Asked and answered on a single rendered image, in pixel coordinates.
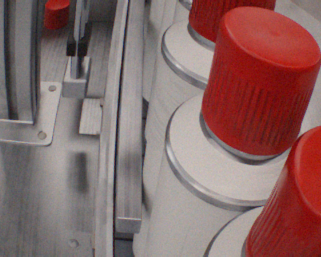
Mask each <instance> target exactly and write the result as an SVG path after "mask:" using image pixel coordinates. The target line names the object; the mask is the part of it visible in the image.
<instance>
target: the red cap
mask: <svg viewBox="0 0 321 257"><path fill-rule="evenodd" d="M69 10H70V0H50V1H48V2H47V3H46V5H45V18H44V21H45V22H44V25H45V27H46V28H48V29H60V28H63V27H65V26H66V25H67V24H68V21H69V15H70V12H69Z"/></svg>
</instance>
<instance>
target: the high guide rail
mask: <svg viewBox="0 0 321 257"><path fill-rule="evenodd" d="M144 16H145V0H130V3H129V12H128V21H127V32H126V41H125V53H124V63H123V75H122V85H121V97H120V121H119V133H118V156H117V169H116V170H117V180H116V231H117V232H122V233H133V234H138V233H140V229H141V222H142V73H143V57H144Z"/></svg>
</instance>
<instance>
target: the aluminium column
mask: <svg viewBox="0 0 321 257"><path fill-rule="evenodd" d="M42 11H43V0H0V124H12V125H19V126H24V125H26V126H33V125H34V122H35V118H36V115H37V108H38V105H39V101H40V98H41V93H40V90H41V84H40V81H41V77H40V73H41V69H40V66H41V62H40V60H41V28H42V26H41V24H42V15H43V13H42Z"/></svg>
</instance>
